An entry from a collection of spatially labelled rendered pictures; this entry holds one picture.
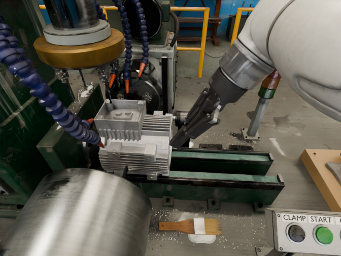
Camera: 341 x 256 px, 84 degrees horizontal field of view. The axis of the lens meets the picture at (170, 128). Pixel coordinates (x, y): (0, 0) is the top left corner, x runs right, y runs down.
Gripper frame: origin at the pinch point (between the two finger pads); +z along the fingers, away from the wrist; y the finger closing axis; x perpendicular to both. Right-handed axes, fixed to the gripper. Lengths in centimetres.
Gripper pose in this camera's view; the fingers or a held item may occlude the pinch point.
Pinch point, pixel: (180, 137)
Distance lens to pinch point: 50.1
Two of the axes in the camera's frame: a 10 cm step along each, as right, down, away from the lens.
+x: 8.6, 4.1, 2.9
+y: -0.7, 6.6, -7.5
